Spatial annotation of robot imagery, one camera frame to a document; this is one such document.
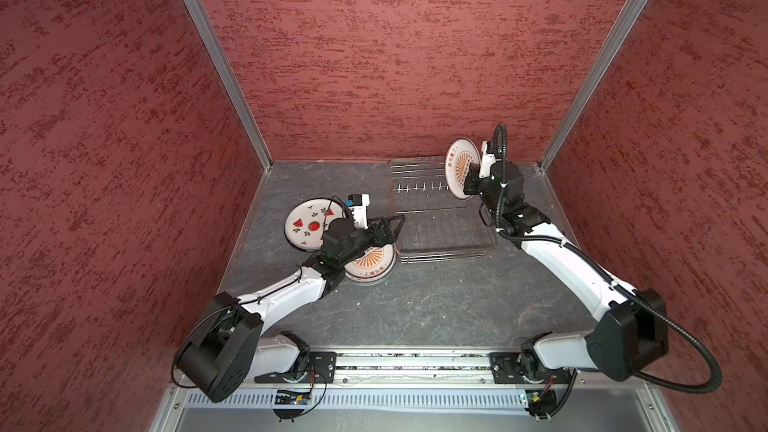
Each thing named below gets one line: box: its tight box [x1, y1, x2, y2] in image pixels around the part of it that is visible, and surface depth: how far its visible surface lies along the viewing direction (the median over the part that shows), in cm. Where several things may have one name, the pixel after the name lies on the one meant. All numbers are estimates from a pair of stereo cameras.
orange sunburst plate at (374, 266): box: [344, 242, 398, 284], surface depth 91 cm
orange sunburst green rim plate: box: [444, 137, 481, 200], surface depth 87 cm
